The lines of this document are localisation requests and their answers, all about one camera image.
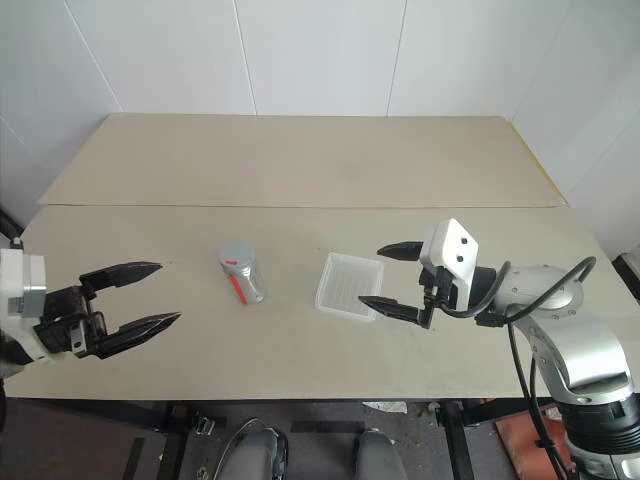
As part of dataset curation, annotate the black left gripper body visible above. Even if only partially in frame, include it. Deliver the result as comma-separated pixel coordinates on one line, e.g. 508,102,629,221
32,283,108,361

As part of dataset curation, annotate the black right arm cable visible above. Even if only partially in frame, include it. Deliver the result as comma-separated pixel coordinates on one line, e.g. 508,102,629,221
438,256,599,480

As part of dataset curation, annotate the clear plastic tray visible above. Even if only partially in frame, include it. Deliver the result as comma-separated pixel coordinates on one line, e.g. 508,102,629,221
313,251,386,324

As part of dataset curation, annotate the silver red can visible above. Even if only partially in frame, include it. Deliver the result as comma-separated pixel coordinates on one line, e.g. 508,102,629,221
216,240,267,306

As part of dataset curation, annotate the red flat object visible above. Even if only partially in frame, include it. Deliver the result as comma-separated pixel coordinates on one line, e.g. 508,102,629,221
493,410,572,480

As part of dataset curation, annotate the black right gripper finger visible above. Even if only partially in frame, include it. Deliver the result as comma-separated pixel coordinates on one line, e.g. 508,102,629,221
358,294,434,331
376,240,426,262

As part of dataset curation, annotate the grey rounded robot leg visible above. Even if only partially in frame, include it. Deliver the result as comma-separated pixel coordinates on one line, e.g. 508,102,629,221
353,428,402,480
228,428,290,480

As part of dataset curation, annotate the white paper scrap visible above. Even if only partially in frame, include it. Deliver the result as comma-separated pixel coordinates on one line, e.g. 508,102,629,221
361,399,409,415

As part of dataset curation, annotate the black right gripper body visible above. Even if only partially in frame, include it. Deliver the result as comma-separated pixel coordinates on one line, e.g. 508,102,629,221
418,265,459,311

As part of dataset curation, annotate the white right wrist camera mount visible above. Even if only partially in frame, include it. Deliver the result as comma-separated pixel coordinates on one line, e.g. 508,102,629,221
418,217,481,312

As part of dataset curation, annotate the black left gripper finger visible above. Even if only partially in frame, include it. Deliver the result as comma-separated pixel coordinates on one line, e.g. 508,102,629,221
78,260,164,302
93,311,183,361

